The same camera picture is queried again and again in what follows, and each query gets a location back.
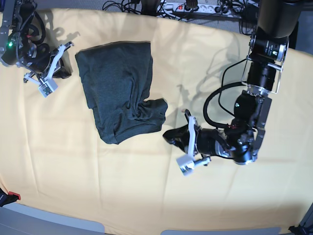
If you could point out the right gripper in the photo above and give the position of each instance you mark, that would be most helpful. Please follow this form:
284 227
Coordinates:
51 66

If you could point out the white power strip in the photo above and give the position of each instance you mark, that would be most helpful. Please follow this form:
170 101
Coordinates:
180 8

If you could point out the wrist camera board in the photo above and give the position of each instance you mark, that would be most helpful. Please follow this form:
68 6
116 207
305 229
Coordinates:
186 164
49 86

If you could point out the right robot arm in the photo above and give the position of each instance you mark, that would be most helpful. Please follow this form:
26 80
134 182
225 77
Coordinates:
22 40

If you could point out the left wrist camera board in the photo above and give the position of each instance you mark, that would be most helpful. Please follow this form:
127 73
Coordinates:
186 164

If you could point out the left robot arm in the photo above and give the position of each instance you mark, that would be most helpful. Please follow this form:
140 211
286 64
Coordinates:
241 140

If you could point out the red and black clamp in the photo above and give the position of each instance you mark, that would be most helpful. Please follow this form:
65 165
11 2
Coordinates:
8 198

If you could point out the dark teal long-sleeve shirt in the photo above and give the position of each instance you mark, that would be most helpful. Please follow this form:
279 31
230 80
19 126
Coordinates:
116 80

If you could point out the yellow table cover cloth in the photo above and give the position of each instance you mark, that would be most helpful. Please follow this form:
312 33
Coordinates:
52 156

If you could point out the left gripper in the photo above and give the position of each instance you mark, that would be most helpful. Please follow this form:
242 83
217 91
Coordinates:
199 143

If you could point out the black corner clamp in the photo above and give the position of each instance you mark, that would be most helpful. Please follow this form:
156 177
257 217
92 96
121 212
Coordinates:
301 230

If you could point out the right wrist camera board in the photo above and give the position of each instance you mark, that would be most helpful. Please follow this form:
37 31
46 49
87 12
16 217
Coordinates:
49 86

